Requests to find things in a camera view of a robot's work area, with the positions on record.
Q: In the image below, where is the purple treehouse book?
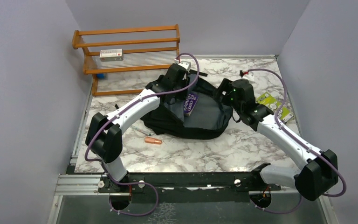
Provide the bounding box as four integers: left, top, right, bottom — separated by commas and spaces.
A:
183, 93, 199, 116

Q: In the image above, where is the black student backpack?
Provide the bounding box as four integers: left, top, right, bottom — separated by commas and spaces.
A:
141, 77, 233, 140

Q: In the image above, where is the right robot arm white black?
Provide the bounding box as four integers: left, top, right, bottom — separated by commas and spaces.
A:
213, 78, 339, 201

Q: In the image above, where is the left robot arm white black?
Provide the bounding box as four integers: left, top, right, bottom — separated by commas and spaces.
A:
85, 62, 199, 192

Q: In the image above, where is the green comic book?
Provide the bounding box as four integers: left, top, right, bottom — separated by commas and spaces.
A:
256, 92, 295, 124

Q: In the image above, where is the wooden shelf rack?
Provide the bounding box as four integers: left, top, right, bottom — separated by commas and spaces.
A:
71, 24, 180, 97

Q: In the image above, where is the grey black pen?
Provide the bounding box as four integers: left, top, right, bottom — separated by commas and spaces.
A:
131, 125, 151, 136

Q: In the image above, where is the copper orange pen case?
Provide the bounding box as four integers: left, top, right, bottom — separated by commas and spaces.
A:
145, 137, 163, 145

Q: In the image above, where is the white red box on shelf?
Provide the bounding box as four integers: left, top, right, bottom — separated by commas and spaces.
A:
99, 49, 123, 62

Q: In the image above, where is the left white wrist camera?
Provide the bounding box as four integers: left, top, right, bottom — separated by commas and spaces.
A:
175, 59, 192, 73

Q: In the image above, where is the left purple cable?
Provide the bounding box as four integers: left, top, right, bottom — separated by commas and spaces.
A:
84, 53, 200, 217

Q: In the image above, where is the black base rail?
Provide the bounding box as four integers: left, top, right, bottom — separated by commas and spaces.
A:
98, 171, 281, 203

